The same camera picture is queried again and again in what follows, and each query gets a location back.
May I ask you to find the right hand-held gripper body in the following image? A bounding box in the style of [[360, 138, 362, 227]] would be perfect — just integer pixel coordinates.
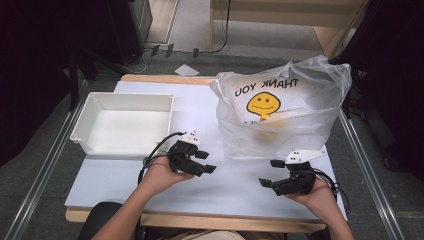
[[272, 149, 328, 197]]

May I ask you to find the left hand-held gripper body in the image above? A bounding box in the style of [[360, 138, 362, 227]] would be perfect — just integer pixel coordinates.
[[167, 130, 202, 174]]

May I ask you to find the clear smiley plastic bag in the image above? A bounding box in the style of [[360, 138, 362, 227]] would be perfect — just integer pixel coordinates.
[[209, 54, 353, 160]]

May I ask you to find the person's right hand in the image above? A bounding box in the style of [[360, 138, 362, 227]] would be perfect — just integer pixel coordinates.
[[285, 178, 338, 219]]

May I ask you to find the person's left hand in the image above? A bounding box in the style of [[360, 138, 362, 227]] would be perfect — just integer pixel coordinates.
[[143, 155, 195, 198]]

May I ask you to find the wooden table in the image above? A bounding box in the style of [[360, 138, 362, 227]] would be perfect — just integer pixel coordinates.
[[64, 73, 348, 234]]

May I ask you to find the white plastic bin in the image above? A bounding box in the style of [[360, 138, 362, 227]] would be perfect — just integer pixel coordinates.
[[69, 92, 175, 158]]

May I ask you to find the person's beige clothing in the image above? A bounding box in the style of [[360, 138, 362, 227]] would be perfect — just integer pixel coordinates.
[[166, 229, 246, 240]]

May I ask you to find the white paper sheet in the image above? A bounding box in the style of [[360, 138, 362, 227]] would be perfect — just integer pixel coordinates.
[[174, 63, 200, 77]]

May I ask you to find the black stool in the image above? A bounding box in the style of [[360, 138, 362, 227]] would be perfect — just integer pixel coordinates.
[[78, 201, 124, 240]]

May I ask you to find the black metal stand leg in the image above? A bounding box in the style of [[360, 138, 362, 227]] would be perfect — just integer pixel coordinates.
[[68, 49, 82, 112]]

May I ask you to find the black cabinet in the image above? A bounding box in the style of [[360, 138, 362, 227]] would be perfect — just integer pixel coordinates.
[[106, 0, 154, 66]]

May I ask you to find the light wooden shelf unit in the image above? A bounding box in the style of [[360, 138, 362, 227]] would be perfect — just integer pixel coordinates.
[[209, 0, 371, 60]]

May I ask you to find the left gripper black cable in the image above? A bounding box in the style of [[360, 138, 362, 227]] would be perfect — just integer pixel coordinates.
[[138, 131, 186, 186]]

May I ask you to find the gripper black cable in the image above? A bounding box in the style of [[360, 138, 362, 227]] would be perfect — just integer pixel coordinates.
[[313, 168, 351, 214], [138, 131, 186, 186]]

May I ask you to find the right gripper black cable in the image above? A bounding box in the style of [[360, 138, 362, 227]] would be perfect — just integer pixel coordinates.
[[313, 168, 351, 214]]

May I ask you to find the metal floor rail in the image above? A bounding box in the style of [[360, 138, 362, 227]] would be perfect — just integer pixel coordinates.
[[338, 109, 406, 240], [3, 93, 92, 240]]

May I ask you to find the white floor cable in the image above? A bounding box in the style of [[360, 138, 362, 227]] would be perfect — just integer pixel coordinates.
[[129, 48, 152, 74]]

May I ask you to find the hanging black cable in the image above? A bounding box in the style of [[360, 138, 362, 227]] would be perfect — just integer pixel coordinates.
[[213, 0, 232, 54]]

